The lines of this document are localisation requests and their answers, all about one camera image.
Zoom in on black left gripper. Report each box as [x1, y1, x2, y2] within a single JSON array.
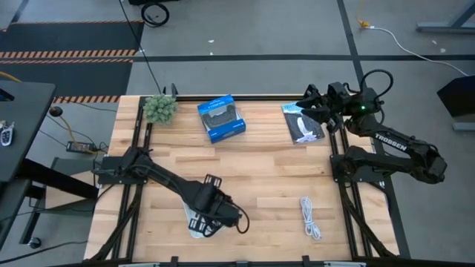
[[188, 185, 242, 238]]

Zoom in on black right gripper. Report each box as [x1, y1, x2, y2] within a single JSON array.
[[295, 83, 353, 134]]

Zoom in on white USB-C cable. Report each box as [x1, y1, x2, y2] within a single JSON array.
[[299, 196, 323, 241]]

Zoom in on white plastic bin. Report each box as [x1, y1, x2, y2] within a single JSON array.
[[183, 202, 228, 240]]

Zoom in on yellow plug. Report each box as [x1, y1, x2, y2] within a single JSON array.
[[355, 0, 372, 29]]

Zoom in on blue game controller box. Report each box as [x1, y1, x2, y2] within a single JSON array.
[[197, 93, 247, 145]]

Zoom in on green plant in white pot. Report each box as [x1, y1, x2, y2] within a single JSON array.
[[142, 93, 179, 126]]

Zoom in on black box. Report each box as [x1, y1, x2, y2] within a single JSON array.
[[436, 75, 475, 118]]

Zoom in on grey metal table leg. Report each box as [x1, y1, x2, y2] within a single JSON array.
[[415, 0, 475, 35], [452, 121, 475, 133]]

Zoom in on black power strip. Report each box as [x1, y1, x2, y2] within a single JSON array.
[[65, 140, 98, 154]]

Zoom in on black desk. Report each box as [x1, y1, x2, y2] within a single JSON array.
[[0, 80, 99, 253]]

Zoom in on key fob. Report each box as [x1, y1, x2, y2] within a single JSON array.
[[0, 121, 16, 147]]

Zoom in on black hazard-striped floor mat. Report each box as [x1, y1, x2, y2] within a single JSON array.
[[0, 20, 145, 104]]

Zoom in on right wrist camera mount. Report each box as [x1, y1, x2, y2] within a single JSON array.
[[328, 82, 350, 100]]

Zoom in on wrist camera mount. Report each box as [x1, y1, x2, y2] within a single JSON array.
[[328, 82, 350, 100], [203, 174, 223, 190]]

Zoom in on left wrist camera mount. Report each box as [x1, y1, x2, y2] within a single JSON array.
[[203, 174, 223, 190]]

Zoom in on black aluminium rig frame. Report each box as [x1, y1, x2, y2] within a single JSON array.
[[83, 83, 413, 267]]

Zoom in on white floor cable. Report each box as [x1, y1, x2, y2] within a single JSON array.
[[370, 24, 471, 77]]

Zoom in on yellow floor cable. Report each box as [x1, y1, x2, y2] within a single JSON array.
[[0, 70, 98, 154]]

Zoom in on thin black cable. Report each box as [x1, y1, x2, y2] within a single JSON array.
[[117, 0, 164, 96]]

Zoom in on coiled black cable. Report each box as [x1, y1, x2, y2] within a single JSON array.
[[140, 1, 171, 28]]

